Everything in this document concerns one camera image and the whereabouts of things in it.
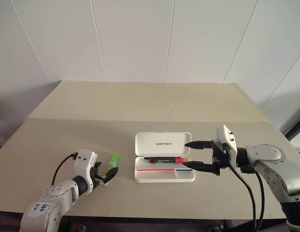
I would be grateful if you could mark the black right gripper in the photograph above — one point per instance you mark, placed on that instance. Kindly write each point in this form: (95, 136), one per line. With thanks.
(220, 159)

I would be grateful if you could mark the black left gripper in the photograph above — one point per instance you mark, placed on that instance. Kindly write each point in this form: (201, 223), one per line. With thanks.
(96, 177)

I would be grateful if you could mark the green marker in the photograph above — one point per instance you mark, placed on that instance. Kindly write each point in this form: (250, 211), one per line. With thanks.
(114, 159)

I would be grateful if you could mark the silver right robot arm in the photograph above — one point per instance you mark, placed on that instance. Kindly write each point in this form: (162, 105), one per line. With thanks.
(271, 164)

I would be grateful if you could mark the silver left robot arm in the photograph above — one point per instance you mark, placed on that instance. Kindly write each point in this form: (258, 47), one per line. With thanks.
(65, 191)

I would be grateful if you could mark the red and black marker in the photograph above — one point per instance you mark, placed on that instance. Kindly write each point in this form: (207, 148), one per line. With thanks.
(164, 160)

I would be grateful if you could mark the white pencil case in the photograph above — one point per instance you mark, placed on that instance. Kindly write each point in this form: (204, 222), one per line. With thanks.
(162, 147)

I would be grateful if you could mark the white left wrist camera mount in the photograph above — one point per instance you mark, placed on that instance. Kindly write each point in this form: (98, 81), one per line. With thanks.
(83, 162)

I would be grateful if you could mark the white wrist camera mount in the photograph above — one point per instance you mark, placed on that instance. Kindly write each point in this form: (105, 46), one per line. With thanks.
(83, 162)
(227, 142)

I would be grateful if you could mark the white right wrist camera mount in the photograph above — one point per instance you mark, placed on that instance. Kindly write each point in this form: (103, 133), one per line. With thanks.
(227, 142)

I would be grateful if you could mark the dark door frame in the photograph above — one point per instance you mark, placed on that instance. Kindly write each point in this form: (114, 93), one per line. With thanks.
(295, 130)

